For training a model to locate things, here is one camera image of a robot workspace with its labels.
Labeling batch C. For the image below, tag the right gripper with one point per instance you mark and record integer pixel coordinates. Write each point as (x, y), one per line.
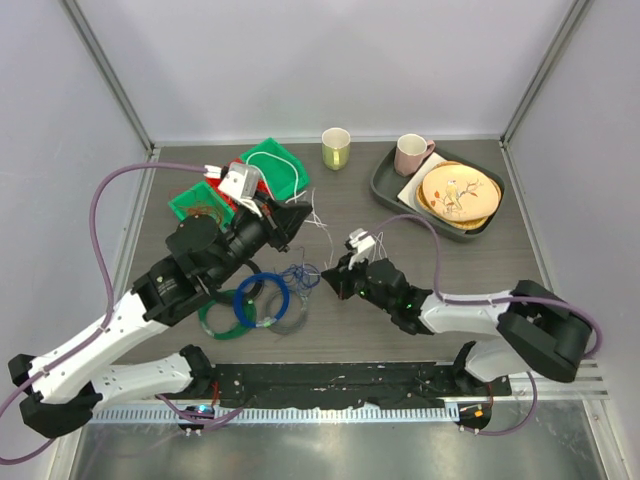
(340, 278)

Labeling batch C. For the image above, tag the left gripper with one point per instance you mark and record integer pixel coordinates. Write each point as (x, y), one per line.
(286, 217)

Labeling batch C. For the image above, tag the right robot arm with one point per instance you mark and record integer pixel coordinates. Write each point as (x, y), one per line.
(524, 329)

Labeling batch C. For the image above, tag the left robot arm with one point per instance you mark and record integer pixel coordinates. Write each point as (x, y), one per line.
(65, 387)

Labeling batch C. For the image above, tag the far green bin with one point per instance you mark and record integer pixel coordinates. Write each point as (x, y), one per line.
(284, 173)

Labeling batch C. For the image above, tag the green bin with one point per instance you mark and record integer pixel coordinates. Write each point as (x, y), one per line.
(284, 173)
(202, 199)

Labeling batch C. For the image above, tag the red bin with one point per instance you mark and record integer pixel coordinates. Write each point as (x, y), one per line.
(241, 182)

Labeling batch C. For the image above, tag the near green bin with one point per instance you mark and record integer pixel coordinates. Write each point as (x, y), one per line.
(202, 199)

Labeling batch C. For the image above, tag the yellow-green mug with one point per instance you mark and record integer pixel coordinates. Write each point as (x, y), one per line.
(336, 143)

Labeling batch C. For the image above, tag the dark grey tray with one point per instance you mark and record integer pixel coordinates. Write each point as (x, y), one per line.
(386, 185)

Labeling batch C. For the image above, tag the white napkin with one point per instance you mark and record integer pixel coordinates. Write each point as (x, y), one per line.
(407, 195)

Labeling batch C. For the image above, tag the pink mug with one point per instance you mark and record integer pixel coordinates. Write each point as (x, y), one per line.
(411, 150)

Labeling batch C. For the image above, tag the bird pattern plate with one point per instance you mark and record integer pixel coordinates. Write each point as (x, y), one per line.
(460, 192)

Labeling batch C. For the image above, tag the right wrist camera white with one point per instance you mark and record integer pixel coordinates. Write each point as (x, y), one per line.
(360, 244)

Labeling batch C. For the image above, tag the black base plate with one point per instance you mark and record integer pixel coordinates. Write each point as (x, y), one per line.
(338, 386)

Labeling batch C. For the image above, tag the slotted cable duct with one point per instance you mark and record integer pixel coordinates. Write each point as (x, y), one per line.
(157, 414)

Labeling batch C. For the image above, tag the left aluminium frame post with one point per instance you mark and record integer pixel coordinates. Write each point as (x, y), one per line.
(86, 34)

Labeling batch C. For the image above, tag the aluminium frame post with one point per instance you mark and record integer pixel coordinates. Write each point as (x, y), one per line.
(568, 27)
(86, 34)

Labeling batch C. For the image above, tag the right aluminium frame post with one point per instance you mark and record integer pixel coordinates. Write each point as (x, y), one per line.
(568, 27)

